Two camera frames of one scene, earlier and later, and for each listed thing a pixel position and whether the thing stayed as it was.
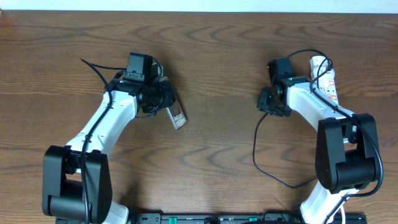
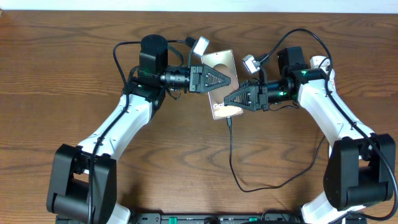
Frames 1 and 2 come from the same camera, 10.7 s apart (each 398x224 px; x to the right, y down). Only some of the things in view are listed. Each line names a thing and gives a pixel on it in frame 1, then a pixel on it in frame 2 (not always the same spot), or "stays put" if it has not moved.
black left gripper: x=169 y=98 → x=203 y=73
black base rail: x=249 y=218 stays put
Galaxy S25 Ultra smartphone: x=176 y=114 → x=223 y=61
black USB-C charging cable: x=259 y=124 → x=229 y=122
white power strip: x=323 y=77 stays put
